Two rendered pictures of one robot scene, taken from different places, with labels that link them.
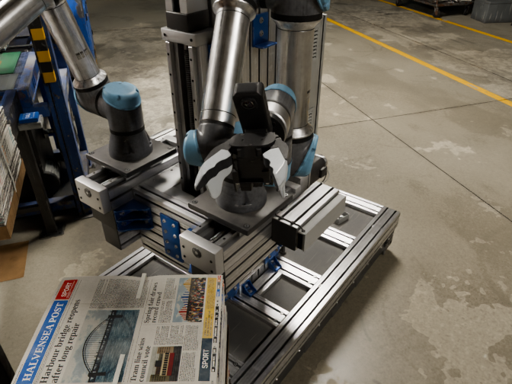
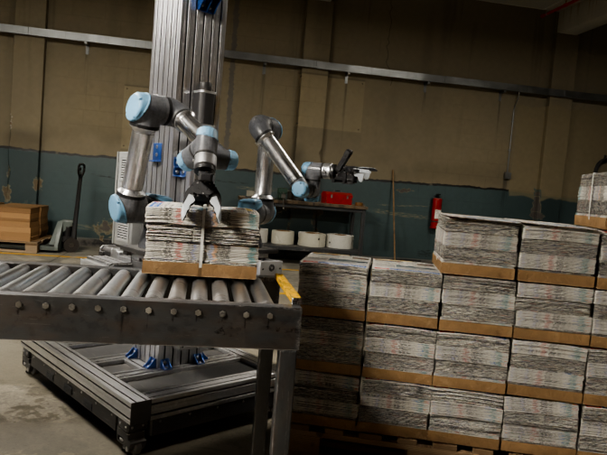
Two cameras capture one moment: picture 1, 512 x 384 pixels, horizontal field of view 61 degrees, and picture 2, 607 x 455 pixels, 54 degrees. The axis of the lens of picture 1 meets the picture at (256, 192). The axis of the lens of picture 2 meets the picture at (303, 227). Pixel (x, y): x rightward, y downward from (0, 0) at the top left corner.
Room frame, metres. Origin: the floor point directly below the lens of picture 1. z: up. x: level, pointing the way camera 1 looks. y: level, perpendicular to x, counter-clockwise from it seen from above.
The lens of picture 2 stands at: (0.34, 2.86, 1.14)
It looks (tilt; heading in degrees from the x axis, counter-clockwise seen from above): 4 degrees down; 279
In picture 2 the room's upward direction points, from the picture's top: 5 degrees clockwise
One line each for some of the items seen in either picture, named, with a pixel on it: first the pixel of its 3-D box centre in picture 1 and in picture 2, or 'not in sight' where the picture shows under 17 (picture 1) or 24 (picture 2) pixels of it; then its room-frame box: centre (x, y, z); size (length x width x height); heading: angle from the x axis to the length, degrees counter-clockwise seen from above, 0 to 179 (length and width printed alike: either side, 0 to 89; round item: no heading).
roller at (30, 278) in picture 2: not in sight; (24, 283); (1.44, 1.24, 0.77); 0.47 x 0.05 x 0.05; 109
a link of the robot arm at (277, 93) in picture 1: (274, 111); (313, 171); (0.79, -0.04, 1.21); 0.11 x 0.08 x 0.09; 169
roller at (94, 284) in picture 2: not in sight; (91, 287); (1.25, 1.18, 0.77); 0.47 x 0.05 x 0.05; 109
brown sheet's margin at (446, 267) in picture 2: not in sight; (470, 264); (0.04, 0.24, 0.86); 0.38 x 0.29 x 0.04; 93
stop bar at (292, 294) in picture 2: not in sight; (287, 287); (0.68, 0.99, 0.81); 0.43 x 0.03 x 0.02; 109
